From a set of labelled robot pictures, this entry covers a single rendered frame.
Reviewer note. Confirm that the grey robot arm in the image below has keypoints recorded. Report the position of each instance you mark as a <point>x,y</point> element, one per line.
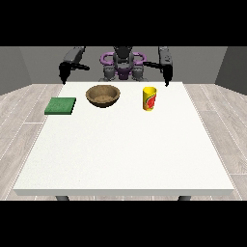
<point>74,54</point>
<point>165,55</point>

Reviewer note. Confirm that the brown wooden bowl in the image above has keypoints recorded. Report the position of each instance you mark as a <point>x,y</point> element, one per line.
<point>103,95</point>

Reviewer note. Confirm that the yellow cup with melon print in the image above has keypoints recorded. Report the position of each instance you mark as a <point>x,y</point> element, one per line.
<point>149,99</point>

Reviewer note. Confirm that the green square pad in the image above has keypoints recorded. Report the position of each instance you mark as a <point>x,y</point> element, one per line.
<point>60,105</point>

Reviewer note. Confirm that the grey robot trunk purple rings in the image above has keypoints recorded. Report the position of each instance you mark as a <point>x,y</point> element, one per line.
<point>122,66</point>

